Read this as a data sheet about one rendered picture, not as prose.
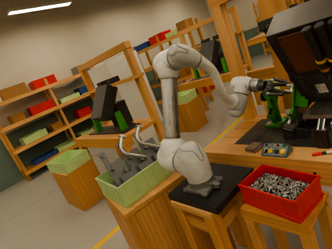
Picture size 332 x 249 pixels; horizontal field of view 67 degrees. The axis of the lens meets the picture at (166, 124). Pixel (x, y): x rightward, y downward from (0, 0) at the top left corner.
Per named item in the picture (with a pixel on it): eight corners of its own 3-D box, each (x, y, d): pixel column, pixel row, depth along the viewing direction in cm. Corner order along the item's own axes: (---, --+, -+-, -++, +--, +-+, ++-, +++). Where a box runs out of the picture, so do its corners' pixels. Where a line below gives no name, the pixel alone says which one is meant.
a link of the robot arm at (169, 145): (173, 176, 148) (152, 171, 165) (193, 171, 157) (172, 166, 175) (165, 44, 144) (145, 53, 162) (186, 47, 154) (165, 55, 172)
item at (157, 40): (212, 101, 690) (184, 19, 631) (154, 109, 875) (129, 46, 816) (222, 94, 723) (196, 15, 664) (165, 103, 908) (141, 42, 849)
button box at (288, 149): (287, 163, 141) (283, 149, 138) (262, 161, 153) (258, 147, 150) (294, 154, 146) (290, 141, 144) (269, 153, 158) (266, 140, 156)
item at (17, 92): (122, 127, 805) (92, 59, 746) (29, 182, 620) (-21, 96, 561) (113, 128, 845) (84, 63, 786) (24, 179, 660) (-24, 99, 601)
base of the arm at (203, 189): (211, 198, 132) (208, 190, 131) (182, 191, 149) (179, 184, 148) (229, 179, 143) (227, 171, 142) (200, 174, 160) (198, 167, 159)
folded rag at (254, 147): (255, 145, 168) (253, 141, 168) (265, 146, 161) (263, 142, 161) (245, 151, 164) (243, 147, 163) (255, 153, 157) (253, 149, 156)
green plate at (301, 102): (306, 116, 144) (309, 81, 135) (290, 113, 150) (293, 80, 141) (312, 108, 151) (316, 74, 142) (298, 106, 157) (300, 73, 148)
